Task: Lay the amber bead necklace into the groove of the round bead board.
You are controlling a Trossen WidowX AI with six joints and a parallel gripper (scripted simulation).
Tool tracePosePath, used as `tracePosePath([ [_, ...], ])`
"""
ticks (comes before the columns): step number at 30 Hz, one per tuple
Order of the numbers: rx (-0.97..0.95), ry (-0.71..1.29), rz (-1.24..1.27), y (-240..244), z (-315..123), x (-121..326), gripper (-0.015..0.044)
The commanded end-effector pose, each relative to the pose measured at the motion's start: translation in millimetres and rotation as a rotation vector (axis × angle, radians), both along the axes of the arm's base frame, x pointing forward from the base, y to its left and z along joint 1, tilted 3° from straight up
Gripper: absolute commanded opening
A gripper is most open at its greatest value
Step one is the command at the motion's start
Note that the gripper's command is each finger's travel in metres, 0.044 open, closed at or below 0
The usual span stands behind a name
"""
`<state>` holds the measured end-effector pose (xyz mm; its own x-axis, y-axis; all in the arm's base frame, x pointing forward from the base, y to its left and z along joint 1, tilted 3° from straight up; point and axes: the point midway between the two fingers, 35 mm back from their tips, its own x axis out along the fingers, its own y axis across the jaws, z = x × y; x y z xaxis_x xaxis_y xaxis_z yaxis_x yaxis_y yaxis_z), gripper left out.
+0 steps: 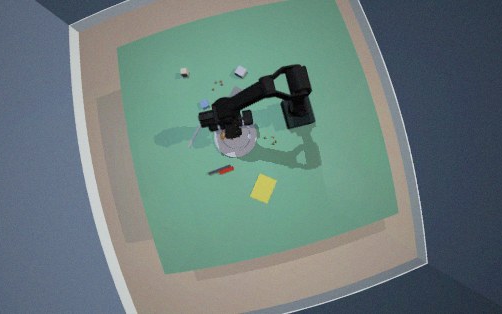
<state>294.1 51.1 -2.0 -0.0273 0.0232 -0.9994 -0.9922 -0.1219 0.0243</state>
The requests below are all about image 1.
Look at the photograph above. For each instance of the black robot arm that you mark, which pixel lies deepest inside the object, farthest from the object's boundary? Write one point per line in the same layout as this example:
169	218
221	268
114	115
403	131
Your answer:
225	109

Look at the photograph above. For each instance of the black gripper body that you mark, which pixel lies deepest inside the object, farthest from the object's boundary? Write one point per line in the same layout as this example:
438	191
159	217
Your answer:
246	117

